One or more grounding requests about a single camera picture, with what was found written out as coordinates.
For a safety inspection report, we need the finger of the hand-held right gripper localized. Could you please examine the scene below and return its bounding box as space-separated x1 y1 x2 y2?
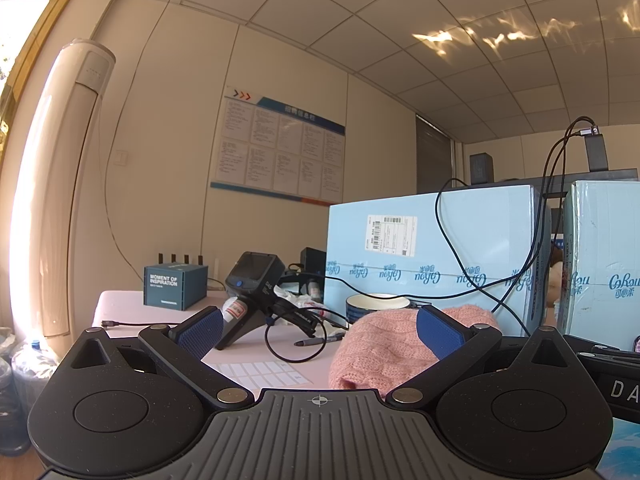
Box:
562 334 640 369

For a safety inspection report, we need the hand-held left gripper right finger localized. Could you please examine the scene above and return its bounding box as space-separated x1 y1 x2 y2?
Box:
386 306 577 407

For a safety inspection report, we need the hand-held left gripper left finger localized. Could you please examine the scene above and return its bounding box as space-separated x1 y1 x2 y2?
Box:
69 306 252 409

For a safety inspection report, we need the pink knit sweater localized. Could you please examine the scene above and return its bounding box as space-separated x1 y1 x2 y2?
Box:
328 304 499 402

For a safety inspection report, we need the small bottle, red label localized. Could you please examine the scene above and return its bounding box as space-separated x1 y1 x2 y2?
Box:
222 297 252 331

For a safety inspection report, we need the small teal box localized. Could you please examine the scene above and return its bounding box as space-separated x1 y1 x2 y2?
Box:
143 262 210 312

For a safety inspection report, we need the printed desk mat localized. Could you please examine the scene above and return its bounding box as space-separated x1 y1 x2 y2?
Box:
596 417 640 480

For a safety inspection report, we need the light blue box, shipping label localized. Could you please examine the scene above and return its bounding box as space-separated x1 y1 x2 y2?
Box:
325 184 552 339

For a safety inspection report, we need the striped ceramic bowl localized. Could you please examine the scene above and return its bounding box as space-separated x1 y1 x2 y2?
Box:
345 292 412 326

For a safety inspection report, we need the black handheld scanner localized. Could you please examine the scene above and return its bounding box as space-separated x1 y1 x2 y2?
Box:
215 251 286 351

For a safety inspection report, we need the white label sheet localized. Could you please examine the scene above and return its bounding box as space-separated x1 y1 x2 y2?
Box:
207 359 317 392

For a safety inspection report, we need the large light blue cardboard box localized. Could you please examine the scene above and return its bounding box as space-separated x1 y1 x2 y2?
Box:
556 179 640 354

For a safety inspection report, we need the crumpled white tissue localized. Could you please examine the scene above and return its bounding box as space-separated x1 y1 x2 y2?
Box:
276 286 327 312

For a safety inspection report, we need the black pen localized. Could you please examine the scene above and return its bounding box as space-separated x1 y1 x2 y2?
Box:
294 332 347 348

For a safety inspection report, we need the black charger block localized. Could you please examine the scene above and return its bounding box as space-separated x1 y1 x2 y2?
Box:
299 247 327 274

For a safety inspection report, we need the small black box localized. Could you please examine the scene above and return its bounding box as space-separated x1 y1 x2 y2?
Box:
468 152 495 185

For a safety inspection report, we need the clear water jug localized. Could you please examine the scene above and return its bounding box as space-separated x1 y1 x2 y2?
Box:
10 339 59 413
0 326 33 457

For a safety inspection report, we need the black power adapter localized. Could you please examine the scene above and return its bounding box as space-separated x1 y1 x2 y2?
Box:
583 124 610 174

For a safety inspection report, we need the standing air conditioner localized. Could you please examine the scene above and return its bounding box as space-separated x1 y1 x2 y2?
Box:
11 38 117 339

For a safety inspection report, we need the looped black cable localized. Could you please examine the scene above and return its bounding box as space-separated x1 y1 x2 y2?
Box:
263 300 352 364

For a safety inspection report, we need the short black plug cable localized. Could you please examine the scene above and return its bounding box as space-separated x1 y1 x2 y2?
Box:
101 317 152 330

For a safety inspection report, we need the thin wall cable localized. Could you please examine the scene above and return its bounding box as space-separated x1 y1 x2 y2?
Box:
96 94 147 282

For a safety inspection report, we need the wall notice board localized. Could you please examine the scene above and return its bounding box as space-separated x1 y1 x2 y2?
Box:
209 85 347 206

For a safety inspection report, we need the window with golden frame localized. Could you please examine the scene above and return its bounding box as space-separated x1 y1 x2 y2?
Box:
0 0 89 162

